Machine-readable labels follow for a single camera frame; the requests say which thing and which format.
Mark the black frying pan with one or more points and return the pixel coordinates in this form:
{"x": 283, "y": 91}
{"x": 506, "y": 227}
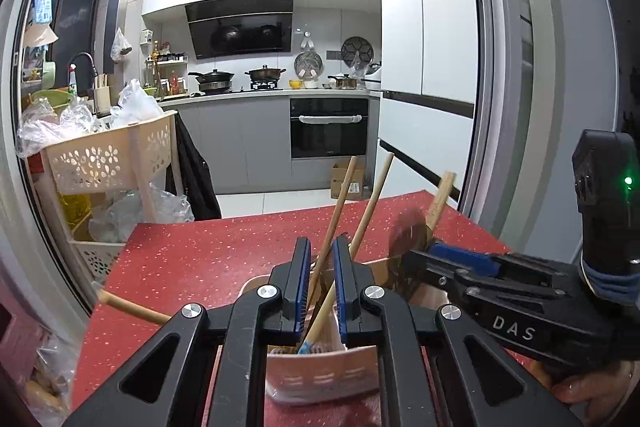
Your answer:
{"x": 213, "y": 82}

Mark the black hanging bag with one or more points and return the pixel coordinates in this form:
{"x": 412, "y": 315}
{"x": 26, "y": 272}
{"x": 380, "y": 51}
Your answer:
{"x": 196, "y": 180}

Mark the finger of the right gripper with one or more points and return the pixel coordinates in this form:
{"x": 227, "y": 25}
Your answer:
{"x": 484, "y": 265}

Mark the person's right hand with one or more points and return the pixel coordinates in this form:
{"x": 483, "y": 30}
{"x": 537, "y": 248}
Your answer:
{"x": 604, "y": 391}

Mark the white refrigerator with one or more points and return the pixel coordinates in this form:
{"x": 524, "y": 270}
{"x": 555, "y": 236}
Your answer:
{"x": 430, "y": 56}

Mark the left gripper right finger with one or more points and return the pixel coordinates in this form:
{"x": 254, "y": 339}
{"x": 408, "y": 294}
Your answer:
{"x": 359, "y": 323}

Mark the beige utensil holder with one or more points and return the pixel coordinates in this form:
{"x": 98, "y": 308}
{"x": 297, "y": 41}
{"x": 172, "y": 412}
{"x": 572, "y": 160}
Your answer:
{"x": 330, "y": 371}

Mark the black built-in oven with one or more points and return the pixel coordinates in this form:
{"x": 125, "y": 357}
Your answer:
{"x": 328, "y": 127}

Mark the black wok on stove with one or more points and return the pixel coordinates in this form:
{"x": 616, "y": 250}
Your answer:
{"x": 265, "y": 78}

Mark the grey lower cabinets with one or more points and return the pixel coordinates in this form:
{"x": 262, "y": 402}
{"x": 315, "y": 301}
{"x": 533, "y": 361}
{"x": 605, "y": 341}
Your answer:
{"x": 245, "y": 139}

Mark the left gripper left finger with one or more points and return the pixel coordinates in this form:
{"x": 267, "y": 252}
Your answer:
{"x": 292, "y": 280}

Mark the pink plastic stool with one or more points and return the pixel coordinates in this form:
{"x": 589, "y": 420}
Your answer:
{"x": 21, "y": 337}

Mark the black range hood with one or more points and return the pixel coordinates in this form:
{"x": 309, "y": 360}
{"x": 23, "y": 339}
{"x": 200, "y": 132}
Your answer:
{"x": 220, "y": 28}

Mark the beige storage cart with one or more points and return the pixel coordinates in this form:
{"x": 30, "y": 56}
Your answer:
{"x": 98, "y": 187}

